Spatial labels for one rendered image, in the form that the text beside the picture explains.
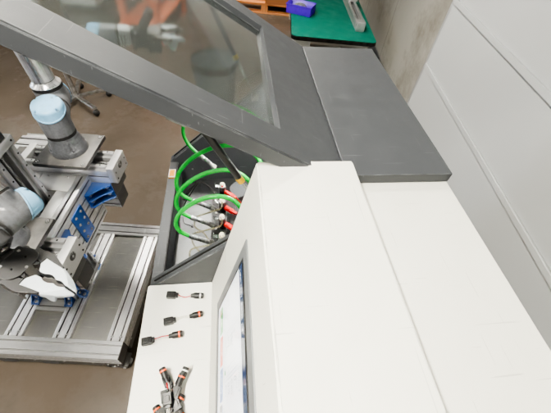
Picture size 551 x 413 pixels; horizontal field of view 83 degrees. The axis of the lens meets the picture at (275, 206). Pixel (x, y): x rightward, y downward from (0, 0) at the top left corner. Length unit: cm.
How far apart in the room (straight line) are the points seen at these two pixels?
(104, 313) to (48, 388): 47
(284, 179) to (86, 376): 182
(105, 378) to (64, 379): 22
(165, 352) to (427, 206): 85
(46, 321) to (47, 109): 118
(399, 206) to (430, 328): 29
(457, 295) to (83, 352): 179
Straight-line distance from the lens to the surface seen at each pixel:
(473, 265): 79
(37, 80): 164
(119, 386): 216
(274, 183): 65
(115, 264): 223
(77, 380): 225
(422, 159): 91
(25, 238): 138
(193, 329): 111
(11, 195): 100
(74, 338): 210
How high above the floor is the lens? 202
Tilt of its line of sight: 50 degrees down
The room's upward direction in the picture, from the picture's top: 7 degrees clockwise
